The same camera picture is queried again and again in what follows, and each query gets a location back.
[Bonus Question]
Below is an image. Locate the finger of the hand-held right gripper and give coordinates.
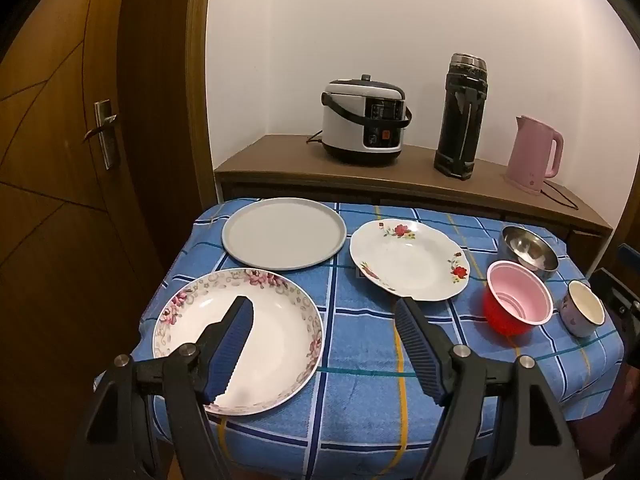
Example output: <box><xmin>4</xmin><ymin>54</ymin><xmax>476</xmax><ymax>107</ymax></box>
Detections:
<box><xmin>618</xmin><ymin>243</ymin><xmax>640</xmax><ymax>273</ymax></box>
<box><xmin>592</xmin><ymin>268</ymin><xmax>640</xmax><ymax>358</ymax></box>

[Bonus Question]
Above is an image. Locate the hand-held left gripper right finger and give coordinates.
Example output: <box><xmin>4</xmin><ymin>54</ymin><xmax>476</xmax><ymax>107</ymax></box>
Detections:
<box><xmin>393</xmin><ymin>296</ymin><xmax>583</xmax><ymax>480</ymax></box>

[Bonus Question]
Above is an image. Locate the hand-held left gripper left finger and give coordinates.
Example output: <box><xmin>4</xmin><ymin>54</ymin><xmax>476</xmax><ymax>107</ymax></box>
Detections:
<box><xmin>70</xmin><ymin>296</ymin><xmax>256</xmax><ymax>480</ymax></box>

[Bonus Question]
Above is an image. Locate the white enamel bowl dark rim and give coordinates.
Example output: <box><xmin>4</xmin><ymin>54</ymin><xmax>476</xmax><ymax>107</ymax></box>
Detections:
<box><xmin>559</xmin><ymin>280</ymin><xmax>607</xmax><ymax>338</ymax></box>

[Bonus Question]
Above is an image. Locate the white pink-floral rim plate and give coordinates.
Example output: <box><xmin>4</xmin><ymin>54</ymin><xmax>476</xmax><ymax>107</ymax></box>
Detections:
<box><xmin>152</xmin><ymin>268</ymin><xmax>325</xmax><ymax>417</ymax></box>

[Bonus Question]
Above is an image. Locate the white red-flower plate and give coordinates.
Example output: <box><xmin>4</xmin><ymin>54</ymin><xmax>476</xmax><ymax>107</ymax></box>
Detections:
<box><xmin>349</xmin><ymin>219</ymin><xmax>471</xmax><ymax>302</ymax></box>

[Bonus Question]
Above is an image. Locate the stainless steel bowl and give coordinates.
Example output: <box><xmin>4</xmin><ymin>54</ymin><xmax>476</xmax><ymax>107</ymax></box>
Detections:
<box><xmin>497</xmin><ymin>225</ymin><xmax>559</xmax><ymax>281</ymax></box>

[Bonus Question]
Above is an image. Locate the red bowl pink inside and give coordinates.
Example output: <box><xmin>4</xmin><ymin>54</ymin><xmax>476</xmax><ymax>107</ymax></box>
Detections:
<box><xmin>482</xmin><ymin>260</ymin><xmax>554</xmax><ymax>337</ymax></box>

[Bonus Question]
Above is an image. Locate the grey round plate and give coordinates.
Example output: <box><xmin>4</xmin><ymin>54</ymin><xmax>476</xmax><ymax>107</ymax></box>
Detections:
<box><xmin>221</xmin><ymin>197</ymin><xmax>347</xmax><ymax>272</ymax></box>

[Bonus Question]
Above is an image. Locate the blue checked tablecloth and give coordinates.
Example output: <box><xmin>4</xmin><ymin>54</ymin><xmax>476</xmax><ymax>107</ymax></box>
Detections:
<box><xmin>92</xmin><ymin>197</ymin><xmax>626</xmax><ymax>480</ymax></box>

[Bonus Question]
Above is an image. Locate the dark red seat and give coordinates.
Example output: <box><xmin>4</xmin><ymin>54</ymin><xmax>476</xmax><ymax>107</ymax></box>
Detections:
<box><xmin>607</xmin><ymin>360</ymin><xmax>640</xmax><ymax>461</ymax></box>

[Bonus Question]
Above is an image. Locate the pink electric kettle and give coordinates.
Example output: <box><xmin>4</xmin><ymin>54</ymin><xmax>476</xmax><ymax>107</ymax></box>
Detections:
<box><xmin>504</xmin><ymin>115</ymin><xmax>565</xmax><ymax>196</ymax></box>

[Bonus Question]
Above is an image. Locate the brown wooden cabinet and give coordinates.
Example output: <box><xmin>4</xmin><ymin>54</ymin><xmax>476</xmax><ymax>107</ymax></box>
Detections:
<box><xmin>214</xmin><ymin>134</ymin><xmax>615</xmax><ymax>281</ymax></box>

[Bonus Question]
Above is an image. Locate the black thermos flask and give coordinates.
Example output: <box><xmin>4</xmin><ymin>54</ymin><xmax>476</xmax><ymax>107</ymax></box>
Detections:
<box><xmin>434</xmin><ymin>53</ymin><xmax>488</xmax><ymax>181</ymax></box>

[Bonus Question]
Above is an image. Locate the white rice cooker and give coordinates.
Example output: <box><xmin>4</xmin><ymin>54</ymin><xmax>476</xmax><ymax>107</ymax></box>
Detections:
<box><xmin>320</xmin><ymin>75</ymin><xmax>413</xmax><ymax>166</ymax></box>

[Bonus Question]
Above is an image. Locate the brown wooden door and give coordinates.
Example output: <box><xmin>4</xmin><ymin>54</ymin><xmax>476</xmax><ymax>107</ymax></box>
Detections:
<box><xmin>0</xmin><ymin>0</ymin><xmax>151</xmax><ymax>480</ymax></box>

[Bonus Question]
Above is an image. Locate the kettle black cable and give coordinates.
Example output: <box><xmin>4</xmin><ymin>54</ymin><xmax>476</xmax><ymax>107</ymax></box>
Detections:
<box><xmin>541</xmin><ymin>180</ymin><xmax>580</xmax><ymax>211</ymax></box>

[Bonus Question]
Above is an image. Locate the brown wooden door frame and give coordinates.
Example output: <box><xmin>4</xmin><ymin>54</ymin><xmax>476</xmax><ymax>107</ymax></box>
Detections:
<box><xmin>117</xmin><ymin>0</ymin><xmax>222</xmax><ymax>311</ymax></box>

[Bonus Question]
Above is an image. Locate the metal door handle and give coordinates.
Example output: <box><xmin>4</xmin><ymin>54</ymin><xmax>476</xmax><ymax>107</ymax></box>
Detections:
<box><xmin>82</xmin><ymin>99</ymin><xmax>122</xmax><ymax>171</ymax></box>

